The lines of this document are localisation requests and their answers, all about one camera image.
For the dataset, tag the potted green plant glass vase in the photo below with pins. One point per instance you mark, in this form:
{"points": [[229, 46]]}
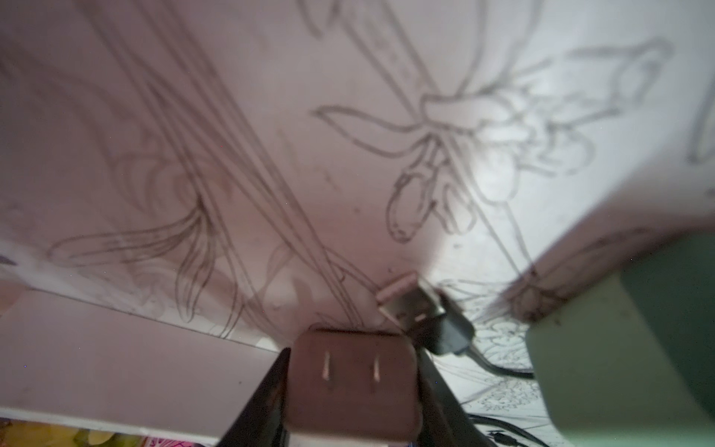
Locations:
{"points": [[33, 434]]}

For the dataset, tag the white power strip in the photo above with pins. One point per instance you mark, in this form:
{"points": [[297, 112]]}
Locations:
{"points": [[79, 365]]}

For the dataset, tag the green charger adapter upper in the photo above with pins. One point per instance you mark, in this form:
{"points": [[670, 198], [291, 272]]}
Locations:
{"points": [[630, 362]]}

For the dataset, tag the pink charger adapter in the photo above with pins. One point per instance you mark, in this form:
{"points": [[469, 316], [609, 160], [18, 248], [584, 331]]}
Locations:
{"points": [[356, 386]]}

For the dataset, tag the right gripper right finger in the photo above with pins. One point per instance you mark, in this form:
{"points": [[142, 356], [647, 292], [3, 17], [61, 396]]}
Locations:
{"points": [[445, 423]]}

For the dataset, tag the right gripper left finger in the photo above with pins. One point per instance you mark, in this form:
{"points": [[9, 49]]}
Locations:
{"points": [[260, 423]]}

